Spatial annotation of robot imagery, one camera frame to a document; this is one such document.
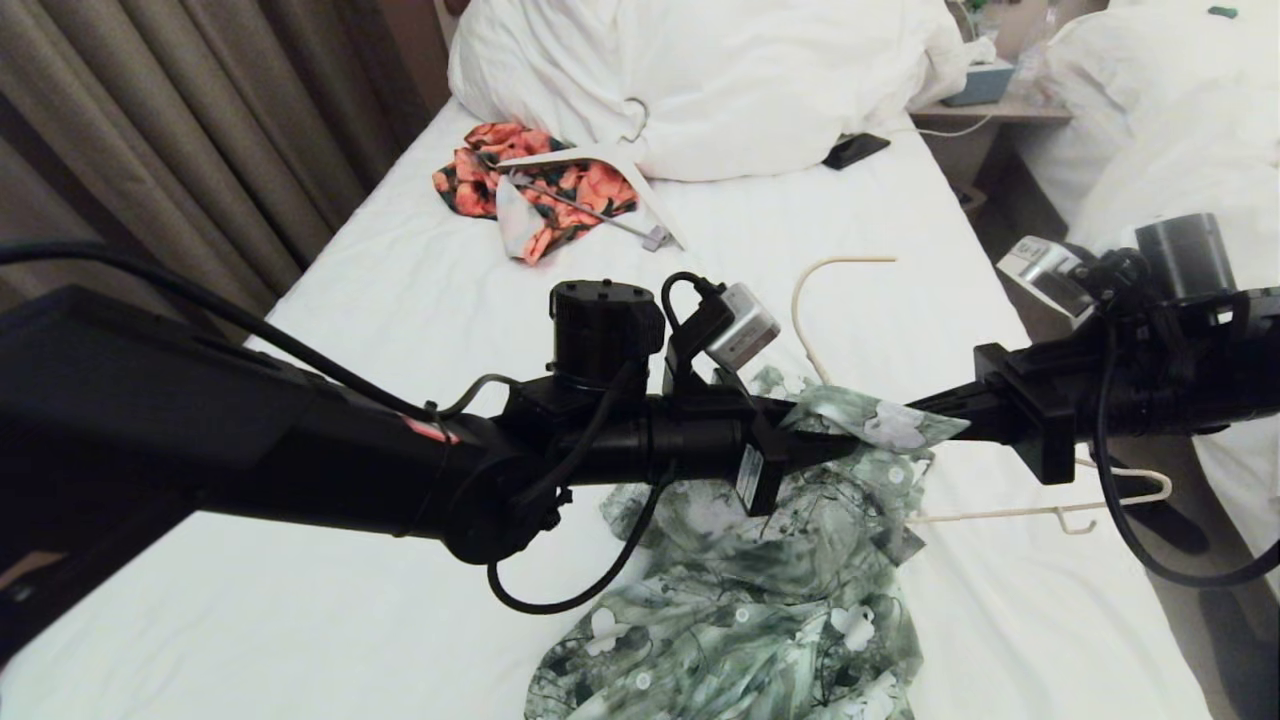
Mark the green floral button shirt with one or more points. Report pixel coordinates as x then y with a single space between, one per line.
760 600

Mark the white clip hanger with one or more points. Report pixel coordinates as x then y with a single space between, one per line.
600 158

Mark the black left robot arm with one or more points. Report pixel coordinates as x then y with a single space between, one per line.
200 430

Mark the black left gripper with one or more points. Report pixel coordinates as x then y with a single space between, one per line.
700 435

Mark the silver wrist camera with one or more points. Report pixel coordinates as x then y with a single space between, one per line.
1040 272
745 328

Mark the orange floral garment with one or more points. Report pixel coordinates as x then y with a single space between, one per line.
590 190

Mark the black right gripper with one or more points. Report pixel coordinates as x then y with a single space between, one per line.
1040 420

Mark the brown curtain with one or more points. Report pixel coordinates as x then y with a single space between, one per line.
150 130

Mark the blue tissue box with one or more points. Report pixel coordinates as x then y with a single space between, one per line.
980 88

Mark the wooden nightstand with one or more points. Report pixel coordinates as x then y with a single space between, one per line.
990 115

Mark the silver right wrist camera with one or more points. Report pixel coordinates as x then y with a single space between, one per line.
1040 272

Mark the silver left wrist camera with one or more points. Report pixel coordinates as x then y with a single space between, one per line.
745 328

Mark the black smartphone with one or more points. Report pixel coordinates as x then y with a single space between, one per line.
853 152

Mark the white crumpled duvet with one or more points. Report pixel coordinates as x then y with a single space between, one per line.
720 80

